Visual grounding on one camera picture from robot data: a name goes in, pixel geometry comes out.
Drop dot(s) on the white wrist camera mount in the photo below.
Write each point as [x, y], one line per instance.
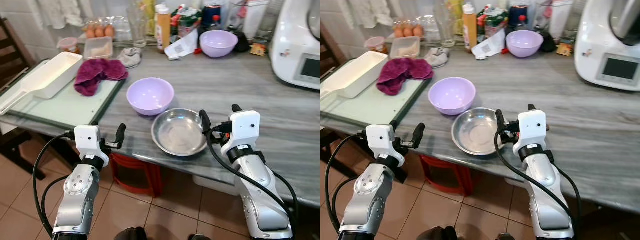
[89, 137]
[531, 125]
[381, 137]
[245, 125]

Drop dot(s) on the white kitchen appliance with screen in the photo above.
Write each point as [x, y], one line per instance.
[600, 40]
[295, 45]

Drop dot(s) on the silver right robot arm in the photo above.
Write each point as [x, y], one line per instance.
[547, 195]
[260, 200]

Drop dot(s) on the lilac plastic bowl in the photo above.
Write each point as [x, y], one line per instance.
[524, 43]
[150, 95]
[218, 43]
[451, 94]

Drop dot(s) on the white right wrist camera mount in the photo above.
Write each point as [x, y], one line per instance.
[245, 125]
[531, 125]

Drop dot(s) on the green and red package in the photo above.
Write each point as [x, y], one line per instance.
[495, 20]
[189, 20]

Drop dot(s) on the clear lidded plastic box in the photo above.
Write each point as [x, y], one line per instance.
[405, 47]
[98, 48]

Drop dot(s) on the shallow stainless steel bowl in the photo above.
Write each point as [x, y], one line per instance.
[177, 134]
[472, 132]

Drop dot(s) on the brown egg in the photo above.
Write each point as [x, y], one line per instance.
[418, 30]
[109, 31]
[398, 31]
[408, 30]
[90, 32]
[100, 31]

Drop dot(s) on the white printed paper packet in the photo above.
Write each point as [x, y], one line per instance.
[182, 47]
[489, 47]

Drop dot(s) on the black right robot foot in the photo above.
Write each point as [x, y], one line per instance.
[199, 237]
[505, 236]

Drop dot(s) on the red plastic stool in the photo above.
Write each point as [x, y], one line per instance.
[135, 175]
[445, 175]

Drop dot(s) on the orange sauce bottle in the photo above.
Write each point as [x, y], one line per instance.
[163, 30]
[469, 29]

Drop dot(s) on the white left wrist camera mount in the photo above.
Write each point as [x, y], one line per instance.
[381, 137]
[89, 137]

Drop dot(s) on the black robot foot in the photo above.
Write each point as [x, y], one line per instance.
[199, 237]
[505, 236]
[131, 234]
[436, 233]

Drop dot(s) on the small pink lidded tub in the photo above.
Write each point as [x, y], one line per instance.
[68, 45]
[376, 44]

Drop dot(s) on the white rectangular plastic container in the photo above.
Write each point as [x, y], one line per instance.
[357, 74]
[50, 75]

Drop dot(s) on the small black object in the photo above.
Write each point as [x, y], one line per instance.
[243, 44]
[548, 44]

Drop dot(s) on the clear plastic jug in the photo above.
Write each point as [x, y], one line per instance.
[250, 17]
[555, 17]

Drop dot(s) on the black left robot foot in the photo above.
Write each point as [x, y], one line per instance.
[436, 233]
[131, 234]

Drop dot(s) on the clear drinking glass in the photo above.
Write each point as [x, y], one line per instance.
[444, 27]
[136, 27]

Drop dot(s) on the dark blue jar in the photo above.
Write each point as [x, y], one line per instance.
[212, 15]
[519, 15]

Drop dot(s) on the magenta towel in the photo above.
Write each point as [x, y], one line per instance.
[400, 71]
[97, 72]

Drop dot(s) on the white hanging cloth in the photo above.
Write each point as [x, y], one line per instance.
[65, 12]
[372, 12]

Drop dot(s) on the small yellow box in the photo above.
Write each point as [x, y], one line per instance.
[258, 49]
[564, 49]

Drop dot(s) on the white box under table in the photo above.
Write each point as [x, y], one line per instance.
[215, 186]

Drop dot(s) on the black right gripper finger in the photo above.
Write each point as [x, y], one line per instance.
[205, 121]
[531, 107]
[237, 108]
[500, 120]

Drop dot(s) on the grey crumpled cloth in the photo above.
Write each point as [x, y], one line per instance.
[436, 57]
[131, 57]

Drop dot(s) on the pale green cutting board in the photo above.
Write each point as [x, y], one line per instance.
[65, 110]
[380, 107]

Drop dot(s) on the dark wooden chair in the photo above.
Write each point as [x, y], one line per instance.
[10, 55]
[329, 50]

